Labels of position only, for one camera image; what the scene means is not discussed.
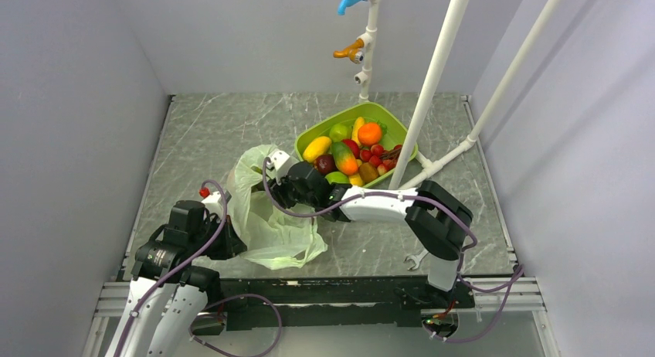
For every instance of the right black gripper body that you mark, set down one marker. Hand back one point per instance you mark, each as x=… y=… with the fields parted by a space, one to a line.
x=287 y=195

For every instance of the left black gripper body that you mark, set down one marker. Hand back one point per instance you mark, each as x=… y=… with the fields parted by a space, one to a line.
x=222 y=248

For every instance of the light green plastic bag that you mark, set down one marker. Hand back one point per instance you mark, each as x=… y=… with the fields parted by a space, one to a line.
x=274 y=239

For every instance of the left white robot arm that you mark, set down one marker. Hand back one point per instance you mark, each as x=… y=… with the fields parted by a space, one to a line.
x=167 y=291

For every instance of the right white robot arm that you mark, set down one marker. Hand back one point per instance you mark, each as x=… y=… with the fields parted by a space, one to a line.
x=440 y=222

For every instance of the dark purple mangosteen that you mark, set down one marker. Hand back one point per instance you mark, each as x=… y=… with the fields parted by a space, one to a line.
x=325 y=164

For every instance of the yellow mango left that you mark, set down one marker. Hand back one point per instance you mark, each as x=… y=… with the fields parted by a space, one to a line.
x=317 y=147

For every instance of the yellow mango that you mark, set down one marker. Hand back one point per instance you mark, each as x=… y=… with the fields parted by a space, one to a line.
x=317 y=147
x=356 y=180

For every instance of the yellow mango front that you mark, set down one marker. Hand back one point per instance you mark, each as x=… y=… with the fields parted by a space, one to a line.
x=356 y=180

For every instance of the red apple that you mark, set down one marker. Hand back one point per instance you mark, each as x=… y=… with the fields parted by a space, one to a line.
x=353 y=146

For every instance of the brown kiwi fruit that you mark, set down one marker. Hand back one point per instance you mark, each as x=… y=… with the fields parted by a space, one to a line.
x=368 y=172

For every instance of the green apple in basket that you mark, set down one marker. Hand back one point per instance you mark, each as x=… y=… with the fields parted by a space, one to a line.
x=339 y=132

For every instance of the orange fruit in basket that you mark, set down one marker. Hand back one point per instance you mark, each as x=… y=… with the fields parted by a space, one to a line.
x=370 y=134

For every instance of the yellow banana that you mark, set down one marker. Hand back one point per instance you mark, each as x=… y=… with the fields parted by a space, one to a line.
x=359 y=122

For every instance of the green plastic basket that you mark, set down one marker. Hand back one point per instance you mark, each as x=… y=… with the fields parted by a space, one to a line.
x=394 y=131

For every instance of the silver wrench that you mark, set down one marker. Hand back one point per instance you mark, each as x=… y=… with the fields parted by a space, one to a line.
x=414 y=260

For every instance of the orange faucet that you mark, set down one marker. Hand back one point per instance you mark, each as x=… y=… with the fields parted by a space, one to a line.
x=353 y=52

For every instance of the white pipe with faucets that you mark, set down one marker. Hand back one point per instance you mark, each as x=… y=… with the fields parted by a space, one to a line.
x=369 y=37

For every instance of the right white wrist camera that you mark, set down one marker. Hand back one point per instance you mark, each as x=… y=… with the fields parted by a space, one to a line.
x=278 y=164

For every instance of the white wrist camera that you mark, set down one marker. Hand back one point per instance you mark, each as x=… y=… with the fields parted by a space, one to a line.
x=213 y=204
x=278 y=164

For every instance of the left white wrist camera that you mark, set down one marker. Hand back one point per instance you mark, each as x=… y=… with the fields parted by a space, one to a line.
x=213 y=204

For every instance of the white pvc pipe frame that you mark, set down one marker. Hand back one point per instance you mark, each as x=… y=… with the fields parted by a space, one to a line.
x=450 y=27

